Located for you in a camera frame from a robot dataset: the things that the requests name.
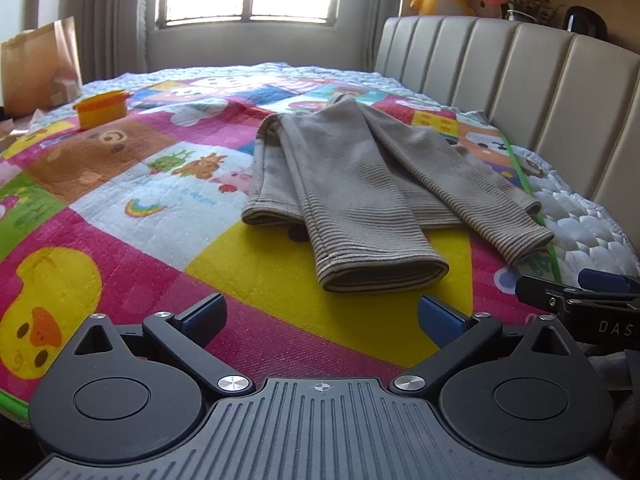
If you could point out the black round appliance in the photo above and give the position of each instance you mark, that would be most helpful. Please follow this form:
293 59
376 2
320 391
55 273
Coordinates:
585 22

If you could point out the beige padded headboard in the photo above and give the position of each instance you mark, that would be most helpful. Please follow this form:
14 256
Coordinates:
540 90

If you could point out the grey-brown striped sweater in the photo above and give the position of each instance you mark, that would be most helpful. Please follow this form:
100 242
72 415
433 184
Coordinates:
360 195

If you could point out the beige curtain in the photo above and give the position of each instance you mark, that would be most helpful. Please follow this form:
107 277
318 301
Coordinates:
110 10

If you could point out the brown paper bag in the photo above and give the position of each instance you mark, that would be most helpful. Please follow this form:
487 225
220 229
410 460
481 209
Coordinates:
37 70

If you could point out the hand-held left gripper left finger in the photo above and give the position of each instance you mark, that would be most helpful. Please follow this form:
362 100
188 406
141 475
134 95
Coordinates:
202 317

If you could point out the colourful printed blanket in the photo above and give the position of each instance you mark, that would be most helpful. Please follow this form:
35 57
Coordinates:
150 195

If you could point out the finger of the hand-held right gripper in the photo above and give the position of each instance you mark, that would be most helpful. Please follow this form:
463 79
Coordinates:
607 278
542 292

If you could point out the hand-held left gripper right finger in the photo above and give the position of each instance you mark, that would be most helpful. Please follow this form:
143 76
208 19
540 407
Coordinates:
442 321

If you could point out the yellow orange plastic container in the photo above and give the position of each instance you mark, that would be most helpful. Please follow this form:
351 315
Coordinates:
102 110

